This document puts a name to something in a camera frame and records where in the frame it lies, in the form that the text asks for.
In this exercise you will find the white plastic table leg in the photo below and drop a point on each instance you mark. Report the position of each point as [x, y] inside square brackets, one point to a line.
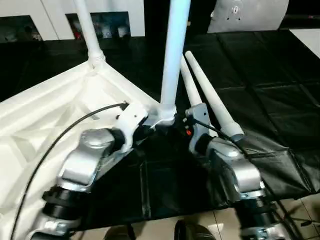
[215, 100]
[173, 62]
[90, 32]
[191, 87]

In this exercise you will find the white plastic table top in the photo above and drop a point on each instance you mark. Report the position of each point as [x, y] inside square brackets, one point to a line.
[37, 112]

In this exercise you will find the black work mat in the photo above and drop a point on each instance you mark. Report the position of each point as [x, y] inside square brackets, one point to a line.
[262, 87]

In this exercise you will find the dark left robot foot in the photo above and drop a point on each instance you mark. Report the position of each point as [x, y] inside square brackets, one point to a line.
[120, 233]

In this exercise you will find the small white jar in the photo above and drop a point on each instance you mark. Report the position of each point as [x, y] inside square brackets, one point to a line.
[107, 33]
[121, 31]

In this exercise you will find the red box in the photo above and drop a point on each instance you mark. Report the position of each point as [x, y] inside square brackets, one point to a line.
[77, 31]

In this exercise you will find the grey printed cushion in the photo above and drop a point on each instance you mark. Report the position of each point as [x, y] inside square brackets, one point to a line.
[250, 17]

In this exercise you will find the white flat board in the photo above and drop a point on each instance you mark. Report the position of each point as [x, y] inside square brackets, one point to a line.
[307, 42]

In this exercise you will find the white glass-door cabinet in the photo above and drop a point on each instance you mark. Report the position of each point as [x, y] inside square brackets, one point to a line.
[55, 15]

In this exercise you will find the black folding stand frame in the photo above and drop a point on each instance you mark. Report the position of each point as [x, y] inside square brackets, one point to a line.
[300, 215]

